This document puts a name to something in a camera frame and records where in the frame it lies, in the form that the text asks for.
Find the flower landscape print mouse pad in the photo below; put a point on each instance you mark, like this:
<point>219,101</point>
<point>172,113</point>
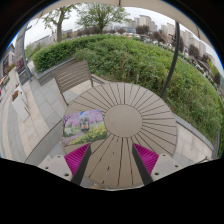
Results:
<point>73,131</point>

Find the white planter with flowers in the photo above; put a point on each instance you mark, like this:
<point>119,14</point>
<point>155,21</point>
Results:
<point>20,106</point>

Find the dark curved parasol pole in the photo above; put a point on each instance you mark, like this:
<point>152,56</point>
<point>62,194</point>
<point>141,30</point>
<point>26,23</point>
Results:
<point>173,56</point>

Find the round-crowned green tree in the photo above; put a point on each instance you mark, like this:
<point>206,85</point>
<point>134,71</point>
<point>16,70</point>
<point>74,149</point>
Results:
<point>101,15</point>

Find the leaning bare-trunk tree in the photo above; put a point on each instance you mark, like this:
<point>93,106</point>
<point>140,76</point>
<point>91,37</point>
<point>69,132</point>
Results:
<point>59,25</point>

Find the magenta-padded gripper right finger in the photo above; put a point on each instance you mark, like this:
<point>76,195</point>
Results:
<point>163,166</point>

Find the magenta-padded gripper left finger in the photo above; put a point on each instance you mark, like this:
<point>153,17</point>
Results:
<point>58,168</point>

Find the brown slatted outdoor chair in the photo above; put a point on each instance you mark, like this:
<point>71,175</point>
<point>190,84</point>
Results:
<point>71,76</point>

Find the tall grey sign pillar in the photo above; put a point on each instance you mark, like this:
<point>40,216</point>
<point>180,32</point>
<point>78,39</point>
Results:
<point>23,56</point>

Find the distant apartment buildings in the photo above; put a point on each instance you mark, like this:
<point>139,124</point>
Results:
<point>146,23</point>

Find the green hedge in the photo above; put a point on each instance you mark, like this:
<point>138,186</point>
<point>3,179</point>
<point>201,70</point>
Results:
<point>133,60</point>

